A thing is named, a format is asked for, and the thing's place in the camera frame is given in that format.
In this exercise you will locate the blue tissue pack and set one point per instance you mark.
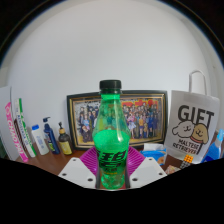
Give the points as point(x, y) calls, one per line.
point(154, 154)

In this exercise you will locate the pink long box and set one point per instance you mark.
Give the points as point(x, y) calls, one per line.
point(16, 136)

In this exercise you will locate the green and white long box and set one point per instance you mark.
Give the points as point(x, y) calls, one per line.
point(26, 133)

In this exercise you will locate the white paper gift bag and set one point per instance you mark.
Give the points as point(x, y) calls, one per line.
point(193, 123)

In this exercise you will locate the amber pump bottle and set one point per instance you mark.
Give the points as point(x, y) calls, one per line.
point(65, 143)

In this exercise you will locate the white tube with blue cap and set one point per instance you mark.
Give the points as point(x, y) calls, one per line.
point(40, 141)

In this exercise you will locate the blue detergent bottle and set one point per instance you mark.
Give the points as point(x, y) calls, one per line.
point(215, 151)

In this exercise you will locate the green plastic drink bottle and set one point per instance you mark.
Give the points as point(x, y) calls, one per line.
point(111, 143)

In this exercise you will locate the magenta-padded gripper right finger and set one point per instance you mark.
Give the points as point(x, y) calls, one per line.
point(149, 171)

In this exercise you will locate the dark blue pump bottle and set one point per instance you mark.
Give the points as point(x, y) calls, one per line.
point(51, 138)

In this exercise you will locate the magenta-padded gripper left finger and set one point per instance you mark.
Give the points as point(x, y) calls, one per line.
point(74, 171)

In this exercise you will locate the framed group photo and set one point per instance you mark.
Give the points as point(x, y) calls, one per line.
point(143, 120)

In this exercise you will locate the patterned snack packet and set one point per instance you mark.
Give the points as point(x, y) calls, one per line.
point(172, 170)

